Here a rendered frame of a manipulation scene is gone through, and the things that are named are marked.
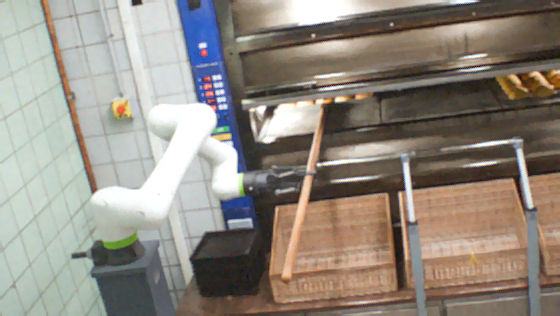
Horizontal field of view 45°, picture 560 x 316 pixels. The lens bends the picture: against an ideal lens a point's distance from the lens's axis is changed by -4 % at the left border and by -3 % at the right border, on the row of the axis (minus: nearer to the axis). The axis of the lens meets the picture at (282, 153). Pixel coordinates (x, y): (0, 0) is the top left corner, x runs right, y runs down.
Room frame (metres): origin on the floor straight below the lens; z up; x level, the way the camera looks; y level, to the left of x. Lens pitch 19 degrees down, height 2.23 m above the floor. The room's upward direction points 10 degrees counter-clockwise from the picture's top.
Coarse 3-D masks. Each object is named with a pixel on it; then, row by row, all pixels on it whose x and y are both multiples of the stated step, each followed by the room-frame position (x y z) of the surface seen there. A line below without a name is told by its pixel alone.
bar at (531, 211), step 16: (480, 144) 2.71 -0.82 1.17; (496, 144) 2.69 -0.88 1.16; (512, 144) 2.68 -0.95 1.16; (352, 160) 2.81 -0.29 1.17; (368, 160) 2.79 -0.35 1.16; (384, 160) 2.78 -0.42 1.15; (400, 160) 2.76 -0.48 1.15; (528, 192) 2.53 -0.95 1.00; (528, 208) 2.48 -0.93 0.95; (416, 224) 2.54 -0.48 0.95; (528, 224) 2.46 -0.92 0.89; (416, 240) 2.54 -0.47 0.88; (528, 240) 2.46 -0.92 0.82; (416, 256) 2.54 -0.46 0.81; (528, 256) 2.47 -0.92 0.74; (416, 272) 2.54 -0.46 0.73; (528, 272) 2.48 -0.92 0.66; (416, 288) 2.54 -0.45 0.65
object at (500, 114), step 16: (480, 112) 3.10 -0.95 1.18; (496, 112) 3.06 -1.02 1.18; (512, 112) 3.04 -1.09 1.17; (528, 112) 3.02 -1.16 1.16; (544, 112) 3.01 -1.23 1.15; (352, 128) 3.21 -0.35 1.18; (368, 128) 3.16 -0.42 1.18; (384, 128) 3.14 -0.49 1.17; (400, 128) 3.13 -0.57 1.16; (416, 128) 3.12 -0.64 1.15; (432, 128) 3.11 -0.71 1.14; (256, 144) 3.25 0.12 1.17; (272, 144) 3.24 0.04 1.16; (288, 144) 3.23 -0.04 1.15; (304, 144) 3.21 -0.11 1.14
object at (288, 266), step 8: (320, 112) 3.48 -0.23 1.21; (320, 120) 3.33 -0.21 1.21; (320, 128) 3.21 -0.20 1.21; (320, 136) 3.12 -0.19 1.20; (312, 152) 2.89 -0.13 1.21; (312, 160) 2.80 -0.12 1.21; (312, 168) 2.72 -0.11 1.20; (312, 176) 2.65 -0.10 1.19; (304, 184) 2.55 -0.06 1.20; (304, 192) 2.47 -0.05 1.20; (304, 200) 2.40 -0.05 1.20; (304, 208) 2.34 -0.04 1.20; (296, 216) 2.28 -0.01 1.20; (304, 216) 2.30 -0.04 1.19; (296, 224) 2.21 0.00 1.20; (296, 232) 2.15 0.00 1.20; (296, 240) 2.09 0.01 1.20; (288, 248) 2.05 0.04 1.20; (296, 248) 2.05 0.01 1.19; (288, 256) 1.99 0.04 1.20; (288, 264) 1.93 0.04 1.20; (288, 272) 1.89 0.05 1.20; (288, 280) 1.86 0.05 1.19
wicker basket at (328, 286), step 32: (288, 224) 3.18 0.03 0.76; (320, 224) 3.14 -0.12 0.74; (352, 224) 3.12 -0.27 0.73; (384, 224) 3.09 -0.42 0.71; (320, 256) 3.10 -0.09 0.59; (352, 256) 3.05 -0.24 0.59; (384, 256) 2.99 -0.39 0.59; (288, 288) 2.86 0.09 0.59; (320, 288) 2.72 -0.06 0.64; (352, 288) 2.70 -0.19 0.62; (384, 288) 2.67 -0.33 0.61
